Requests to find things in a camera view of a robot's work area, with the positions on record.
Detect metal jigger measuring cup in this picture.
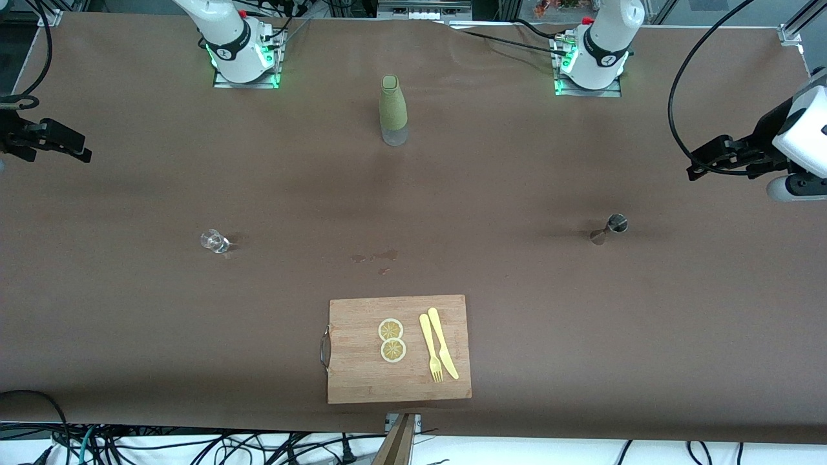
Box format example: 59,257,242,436
589,214,629,246

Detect orange background item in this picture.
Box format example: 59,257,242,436
535,0,582,17

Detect brown table cover sheet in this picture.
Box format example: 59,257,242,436
0,12,827,446

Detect green sleeved glass bottle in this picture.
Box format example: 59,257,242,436
379,75,409,147

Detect grey power strip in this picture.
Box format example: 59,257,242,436
377,0,474,21

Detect yellow plastic knife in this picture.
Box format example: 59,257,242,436
427,307,460,380

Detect yellow plastic fork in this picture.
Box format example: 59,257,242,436
419,313,445,383

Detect wooden cutting board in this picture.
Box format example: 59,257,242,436
320,294,472,405

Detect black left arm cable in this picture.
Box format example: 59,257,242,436
667,0,757,176

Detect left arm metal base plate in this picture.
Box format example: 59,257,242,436
552,36,622,98

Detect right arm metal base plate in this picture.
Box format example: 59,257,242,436
213,29,285,89

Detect thick black floor cable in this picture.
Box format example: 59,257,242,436
0,389,72,465

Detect black base cable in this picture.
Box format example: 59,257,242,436
446,18,572,62

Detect teal cable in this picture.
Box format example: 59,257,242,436
76,426,99,465

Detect wooden post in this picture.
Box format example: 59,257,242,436
372,413,417,465

